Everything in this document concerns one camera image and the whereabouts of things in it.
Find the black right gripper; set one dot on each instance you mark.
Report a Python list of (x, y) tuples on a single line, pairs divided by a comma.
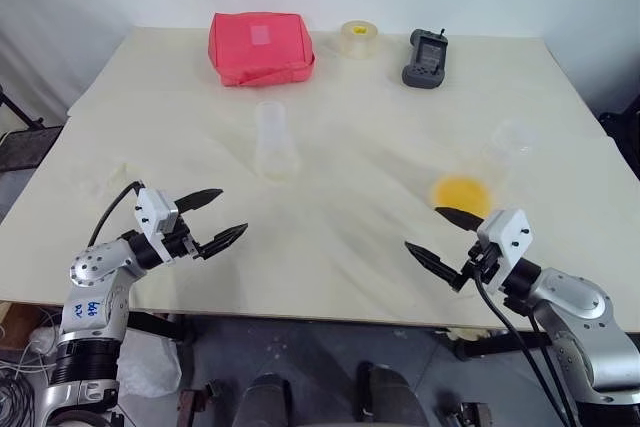
[(480, 262)]

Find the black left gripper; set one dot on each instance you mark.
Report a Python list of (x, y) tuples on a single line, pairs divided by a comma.
[(179, 244)]

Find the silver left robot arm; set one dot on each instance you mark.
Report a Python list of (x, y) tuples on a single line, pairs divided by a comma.
[(92, 292)]

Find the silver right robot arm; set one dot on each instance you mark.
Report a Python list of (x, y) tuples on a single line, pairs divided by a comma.
[(590, 327)]

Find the clear cup with orange lid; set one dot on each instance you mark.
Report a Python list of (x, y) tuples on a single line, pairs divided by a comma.
[(465, 192)]

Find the clear plastic cup lying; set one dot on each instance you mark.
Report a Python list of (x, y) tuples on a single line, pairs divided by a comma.
[(275, 152)]

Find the white plastic bag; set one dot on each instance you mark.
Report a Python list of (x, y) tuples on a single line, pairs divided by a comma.
[(147, 367)]

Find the dark rounded shape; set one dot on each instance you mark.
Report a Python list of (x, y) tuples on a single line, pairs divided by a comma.
[(390, 397), (265, 402)]

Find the red fabric pouch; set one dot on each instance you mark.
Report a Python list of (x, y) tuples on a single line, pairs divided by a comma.
[(260, 49)]

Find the black handheld device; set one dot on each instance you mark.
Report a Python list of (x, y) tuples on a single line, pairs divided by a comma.
[(425, 59)]

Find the black metal stand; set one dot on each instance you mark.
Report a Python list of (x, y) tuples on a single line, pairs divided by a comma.
[(25, 139)]

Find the black equipment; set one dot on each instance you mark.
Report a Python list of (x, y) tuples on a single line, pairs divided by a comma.
[(622, 137)]

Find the clear tape roll yellow core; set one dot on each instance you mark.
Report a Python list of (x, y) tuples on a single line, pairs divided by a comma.
[(361, 39)]

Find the brown cardboard box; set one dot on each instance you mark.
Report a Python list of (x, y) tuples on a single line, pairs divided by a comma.
[(20, 324)]

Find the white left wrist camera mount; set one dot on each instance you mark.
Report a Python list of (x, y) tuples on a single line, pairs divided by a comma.
[(156, 214)]

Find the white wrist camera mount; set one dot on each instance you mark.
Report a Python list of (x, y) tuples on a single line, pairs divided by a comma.
[(156, 214), (507, 242)]

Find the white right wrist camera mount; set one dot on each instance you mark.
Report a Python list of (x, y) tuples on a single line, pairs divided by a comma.
[(507, 242)]

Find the black table frame bar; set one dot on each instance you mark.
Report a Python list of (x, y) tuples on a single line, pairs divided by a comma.
[(495, 344), (155, 324)]

